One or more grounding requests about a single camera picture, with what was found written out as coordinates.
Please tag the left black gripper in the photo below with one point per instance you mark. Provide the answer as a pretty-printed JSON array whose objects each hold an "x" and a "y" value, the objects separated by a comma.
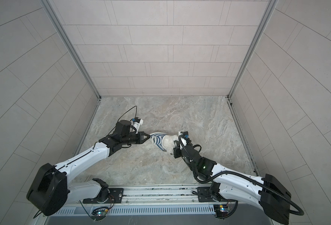
[{"x": 139, "y": 140}]

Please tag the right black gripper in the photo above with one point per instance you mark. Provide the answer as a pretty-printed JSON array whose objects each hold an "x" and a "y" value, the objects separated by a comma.
[{"x": 176, "y": 150}]

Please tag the blue white striped knit sweater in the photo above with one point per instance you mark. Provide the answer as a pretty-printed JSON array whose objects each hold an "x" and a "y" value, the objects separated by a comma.
[{"x": 157, "y": 140}]

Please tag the white plush teddy bear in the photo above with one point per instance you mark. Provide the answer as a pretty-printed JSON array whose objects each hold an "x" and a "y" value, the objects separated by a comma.
[{"x": 169, "y": 142}]

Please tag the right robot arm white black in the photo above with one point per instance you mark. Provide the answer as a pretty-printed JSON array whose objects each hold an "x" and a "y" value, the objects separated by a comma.
[{"x": 265, "y": 193}]

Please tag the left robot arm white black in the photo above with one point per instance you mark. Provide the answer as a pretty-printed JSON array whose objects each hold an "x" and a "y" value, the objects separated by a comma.
[{"x": 52, "y": 187}]

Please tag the white ventilation grille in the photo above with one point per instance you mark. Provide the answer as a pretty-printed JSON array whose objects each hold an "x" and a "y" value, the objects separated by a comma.
[{"x": 197, "y": 209}]

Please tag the right green circuit board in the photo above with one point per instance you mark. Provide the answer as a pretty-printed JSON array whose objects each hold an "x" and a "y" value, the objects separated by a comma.
[{"x": 221, "y": 212}]

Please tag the green circuit board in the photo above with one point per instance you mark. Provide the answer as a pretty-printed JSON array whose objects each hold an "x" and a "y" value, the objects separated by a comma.
[
  {"x": 221, "y": 212},
  {"x": 100, "y": 213}
]

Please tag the left green circuit board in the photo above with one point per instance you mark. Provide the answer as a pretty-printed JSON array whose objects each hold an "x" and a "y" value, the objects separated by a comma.
[{"x": 100, "y": 213}]

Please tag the left corner aluminium profile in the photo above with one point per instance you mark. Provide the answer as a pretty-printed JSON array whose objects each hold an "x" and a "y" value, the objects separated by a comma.
[{"x": 70, "y": 47}]

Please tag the corner aluminium profile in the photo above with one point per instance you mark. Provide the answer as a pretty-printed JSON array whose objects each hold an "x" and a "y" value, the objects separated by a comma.
[
  {"x": 70, "y": 47},
  {"x": 260, "y": 30}
]

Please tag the right corner aluminium profile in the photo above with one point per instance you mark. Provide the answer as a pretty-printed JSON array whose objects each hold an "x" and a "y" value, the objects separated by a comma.
[{"x": 260, "y": 30}]

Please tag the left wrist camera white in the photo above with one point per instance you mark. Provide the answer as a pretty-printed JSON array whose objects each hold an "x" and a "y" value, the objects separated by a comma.
[{"x": 136, "y": 123}]

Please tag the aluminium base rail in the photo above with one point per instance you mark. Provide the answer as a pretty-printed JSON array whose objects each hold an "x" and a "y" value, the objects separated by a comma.
[{"x": 138, "y": 194}]

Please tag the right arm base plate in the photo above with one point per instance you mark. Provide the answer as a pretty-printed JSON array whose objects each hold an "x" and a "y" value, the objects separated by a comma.
[{"x": 205, "y": 195}]

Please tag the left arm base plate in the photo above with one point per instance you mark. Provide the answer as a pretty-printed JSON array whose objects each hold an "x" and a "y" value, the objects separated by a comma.
[{"x": 112, "y": 195}]

